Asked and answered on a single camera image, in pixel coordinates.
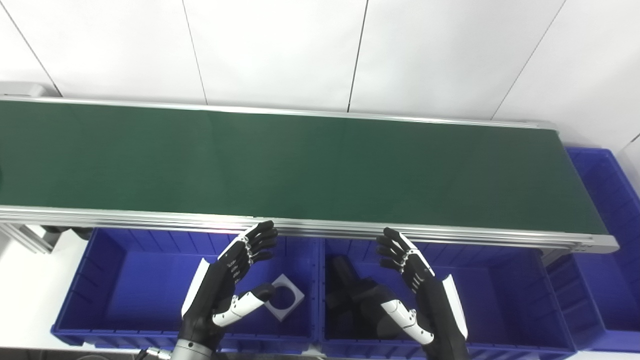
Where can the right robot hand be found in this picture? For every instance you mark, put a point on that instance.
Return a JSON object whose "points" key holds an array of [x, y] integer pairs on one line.
{"points": [[435, 310]]}

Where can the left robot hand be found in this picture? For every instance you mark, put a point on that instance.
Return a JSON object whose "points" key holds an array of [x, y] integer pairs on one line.
{"points": [[210, 295]]}

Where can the blue plastic bin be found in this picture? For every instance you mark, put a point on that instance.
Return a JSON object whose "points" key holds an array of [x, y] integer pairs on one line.
{"points": [[140, 295], [500, 300], [610, 280]]}

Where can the white square part with hole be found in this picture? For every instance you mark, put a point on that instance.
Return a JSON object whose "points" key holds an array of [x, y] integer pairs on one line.
{"points": [[292, 308]]}

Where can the green conveyor belt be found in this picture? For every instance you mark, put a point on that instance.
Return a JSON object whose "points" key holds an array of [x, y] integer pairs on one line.
{"points": [[300, 165], [150, 217]]}

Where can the black motor under conveyor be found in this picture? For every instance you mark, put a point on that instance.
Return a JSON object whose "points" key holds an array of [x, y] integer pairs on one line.
{"points": [[70, 231]]}

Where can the aluminium conveyor leg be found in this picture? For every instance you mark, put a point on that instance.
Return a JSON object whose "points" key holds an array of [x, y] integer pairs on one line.
{"points": [[30, 237]]}

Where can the grey conveyor end cap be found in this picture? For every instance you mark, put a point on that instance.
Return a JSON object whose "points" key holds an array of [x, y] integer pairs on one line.
{"points": [[22, 90]]}

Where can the black cylinder parts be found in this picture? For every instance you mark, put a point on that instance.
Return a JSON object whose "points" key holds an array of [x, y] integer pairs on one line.
{"points": [[350, 295]]}

